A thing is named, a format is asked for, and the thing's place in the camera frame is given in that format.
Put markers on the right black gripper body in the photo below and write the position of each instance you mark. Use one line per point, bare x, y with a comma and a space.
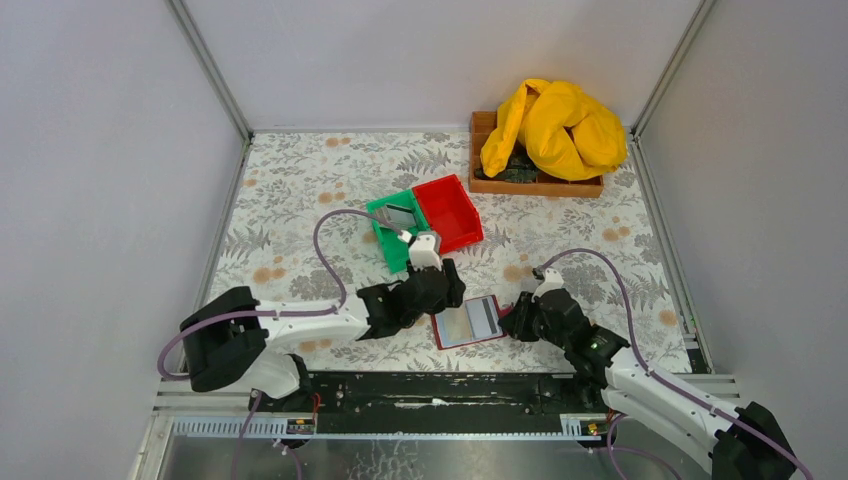
527, 316

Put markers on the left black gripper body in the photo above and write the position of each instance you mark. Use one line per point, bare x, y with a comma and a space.
448, 285

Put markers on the red leather card holder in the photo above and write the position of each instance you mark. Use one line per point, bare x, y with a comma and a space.
433, 322

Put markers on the green plastic bin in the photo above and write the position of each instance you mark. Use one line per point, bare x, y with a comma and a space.
395, 251

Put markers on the red plastic bin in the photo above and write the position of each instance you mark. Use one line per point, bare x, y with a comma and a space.
449, 211

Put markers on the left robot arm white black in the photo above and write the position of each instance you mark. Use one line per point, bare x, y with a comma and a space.
229, 340

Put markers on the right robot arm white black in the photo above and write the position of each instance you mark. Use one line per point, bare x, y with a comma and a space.
727, 441

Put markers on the silver cards in green bin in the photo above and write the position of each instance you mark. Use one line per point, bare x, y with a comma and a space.
399, 216

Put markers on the dark green item in tray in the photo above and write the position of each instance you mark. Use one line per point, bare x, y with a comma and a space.
520, 169

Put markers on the yellow cloth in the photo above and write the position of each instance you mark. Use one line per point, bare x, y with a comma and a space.
565, 132

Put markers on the wooden tray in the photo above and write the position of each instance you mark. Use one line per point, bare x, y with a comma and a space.
482, 124

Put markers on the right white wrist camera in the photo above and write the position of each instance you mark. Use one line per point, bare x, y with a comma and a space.
549, 280

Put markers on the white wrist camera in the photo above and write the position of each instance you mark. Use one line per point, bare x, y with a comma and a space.
423, 249
549, 280

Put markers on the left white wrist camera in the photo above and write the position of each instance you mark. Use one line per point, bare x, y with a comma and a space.
423, 249

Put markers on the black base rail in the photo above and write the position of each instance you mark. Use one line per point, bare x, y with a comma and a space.
372, 403

